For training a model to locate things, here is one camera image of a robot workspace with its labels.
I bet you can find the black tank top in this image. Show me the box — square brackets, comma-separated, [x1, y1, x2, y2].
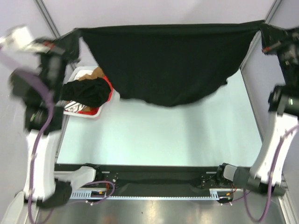
[79, 21, 263, 107]

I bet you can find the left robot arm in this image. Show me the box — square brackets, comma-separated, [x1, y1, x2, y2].
[0, 25, 103, 209]

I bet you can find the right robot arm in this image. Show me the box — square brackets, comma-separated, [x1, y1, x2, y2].
[215, 24, 299, 196]

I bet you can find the white laundry basket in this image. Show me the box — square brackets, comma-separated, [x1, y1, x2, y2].
[62, 66, 114, 118]

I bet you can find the brown garment in basket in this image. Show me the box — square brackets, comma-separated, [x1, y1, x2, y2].
[78, 67, 105, 114]

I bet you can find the striped black white garment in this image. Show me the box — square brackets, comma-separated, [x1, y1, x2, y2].
[64, 101, 86, 113]

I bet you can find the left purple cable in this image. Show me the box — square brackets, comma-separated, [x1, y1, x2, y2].
[0, 46, 116, 224]

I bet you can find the right aluminium frame post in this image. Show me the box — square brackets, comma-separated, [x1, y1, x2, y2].
[240, 0, 284, 70]

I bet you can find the aluminium frame post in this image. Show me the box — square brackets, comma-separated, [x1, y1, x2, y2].
[33, 0, 60, 38]
[240, 0, 284, 70]

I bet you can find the left aluminium frame post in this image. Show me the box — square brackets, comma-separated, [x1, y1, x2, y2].
[33, 0, 60, 38]

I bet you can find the slotted cable duct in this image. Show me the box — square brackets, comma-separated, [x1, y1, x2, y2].
[70, 189, 232, 201]

